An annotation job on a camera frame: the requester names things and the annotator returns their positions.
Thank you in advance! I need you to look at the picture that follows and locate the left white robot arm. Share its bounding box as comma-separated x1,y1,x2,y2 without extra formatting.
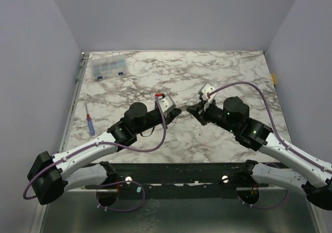
22,99,182,205

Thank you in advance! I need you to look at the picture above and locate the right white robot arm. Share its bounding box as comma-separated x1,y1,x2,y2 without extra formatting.
186,97,331,211

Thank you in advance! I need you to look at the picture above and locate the clear plastic organizer box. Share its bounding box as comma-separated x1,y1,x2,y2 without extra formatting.
91,55,128,81

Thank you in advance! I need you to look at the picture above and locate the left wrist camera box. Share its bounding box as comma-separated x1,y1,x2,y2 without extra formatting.
155,93,176,114

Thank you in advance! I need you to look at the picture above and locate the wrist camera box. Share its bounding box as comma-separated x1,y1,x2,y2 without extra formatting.
155,93,176,114
198,84,216,111

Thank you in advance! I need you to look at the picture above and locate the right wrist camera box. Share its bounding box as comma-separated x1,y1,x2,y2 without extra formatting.
198,84,216,111

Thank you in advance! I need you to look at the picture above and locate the blue handled screwdriver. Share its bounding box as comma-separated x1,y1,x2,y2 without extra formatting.
85,103,95,136

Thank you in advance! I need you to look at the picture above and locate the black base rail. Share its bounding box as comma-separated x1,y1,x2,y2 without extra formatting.
87,163,257,200

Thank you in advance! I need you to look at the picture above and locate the aluminium frame rail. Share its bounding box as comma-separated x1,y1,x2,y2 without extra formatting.
58,52,90,153

